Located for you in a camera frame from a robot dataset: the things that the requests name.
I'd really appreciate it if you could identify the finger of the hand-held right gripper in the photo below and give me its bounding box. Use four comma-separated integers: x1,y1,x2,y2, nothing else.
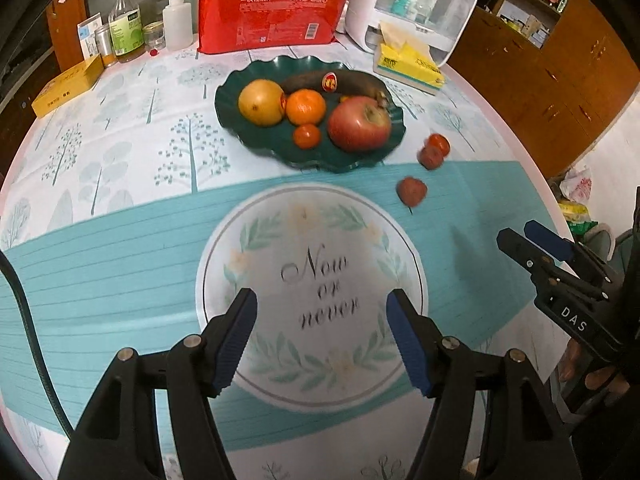
524,220,627,287
497,228,602,302

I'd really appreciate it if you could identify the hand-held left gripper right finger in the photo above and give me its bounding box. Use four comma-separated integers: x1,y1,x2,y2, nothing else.
386,287,576,480

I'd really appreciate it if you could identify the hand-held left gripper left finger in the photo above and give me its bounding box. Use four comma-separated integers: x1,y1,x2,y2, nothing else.
57,287,259,480

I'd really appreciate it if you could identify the dark green scalloped plate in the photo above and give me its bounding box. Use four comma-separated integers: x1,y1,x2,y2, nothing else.
214,54,405,174

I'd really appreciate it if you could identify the red apple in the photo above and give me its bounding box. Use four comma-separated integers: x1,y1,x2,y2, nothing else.
327,96,392,153

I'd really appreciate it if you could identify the small orange mandarin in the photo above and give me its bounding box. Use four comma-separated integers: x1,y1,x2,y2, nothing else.
292,123,322,150

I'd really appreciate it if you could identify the dark overripe banana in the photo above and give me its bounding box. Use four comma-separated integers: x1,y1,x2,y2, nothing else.
280,72,394,109

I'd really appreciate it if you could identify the large yellow orange with sticker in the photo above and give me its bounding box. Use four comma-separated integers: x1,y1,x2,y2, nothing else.
237,79,287,127

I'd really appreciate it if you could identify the medium orange mandarin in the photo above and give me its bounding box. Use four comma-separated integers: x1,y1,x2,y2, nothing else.
285,88,327,126

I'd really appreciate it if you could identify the person's right hand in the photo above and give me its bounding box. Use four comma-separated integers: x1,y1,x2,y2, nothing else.
557,337,632,402

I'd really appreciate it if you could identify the white plastic bag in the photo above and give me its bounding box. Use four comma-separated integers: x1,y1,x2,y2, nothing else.
558,165,594,202

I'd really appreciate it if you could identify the round white floral placemat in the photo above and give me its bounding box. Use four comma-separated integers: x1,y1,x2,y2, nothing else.
195,182,430,414

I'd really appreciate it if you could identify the wooden cabinet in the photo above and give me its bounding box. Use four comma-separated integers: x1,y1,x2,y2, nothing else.
446,0,640,181

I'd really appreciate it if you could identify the tree print tablecloth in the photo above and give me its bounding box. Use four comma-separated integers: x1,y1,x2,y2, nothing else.
0,35,576,480

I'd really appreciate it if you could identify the yellow tissue pack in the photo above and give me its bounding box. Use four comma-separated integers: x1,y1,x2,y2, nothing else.
372,21,446,96

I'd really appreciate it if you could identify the white storage box clear lid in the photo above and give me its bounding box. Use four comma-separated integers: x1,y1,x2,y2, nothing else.
344,0,479,69

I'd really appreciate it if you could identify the yellow tin box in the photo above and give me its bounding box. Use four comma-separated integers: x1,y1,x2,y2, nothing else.
30,53,105,119

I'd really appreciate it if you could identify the small glass jar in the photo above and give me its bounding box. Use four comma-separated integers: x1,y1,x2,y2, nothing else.
142,20,167,54

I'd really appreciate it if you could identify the white squeeze wash bottle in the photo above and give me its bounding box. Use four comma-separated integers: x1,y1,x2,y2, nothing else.
138,0,195,52

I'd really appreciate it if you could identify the small metal can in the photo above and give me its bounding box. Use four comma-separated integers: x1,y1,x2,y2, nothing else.
93,23,119,69

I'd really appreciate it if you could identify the red paper cup package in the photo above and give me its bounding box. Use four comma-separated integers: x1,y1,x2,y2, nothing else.
197,0,369,55

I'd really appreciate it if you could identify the glass bottle green label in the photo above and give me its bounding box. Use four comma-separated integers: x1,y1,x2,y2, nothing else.
108,0,146,64

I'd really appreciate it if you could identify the small white carton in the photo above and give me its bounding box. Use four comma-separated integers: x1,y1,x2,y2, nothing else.
76,14,104,61

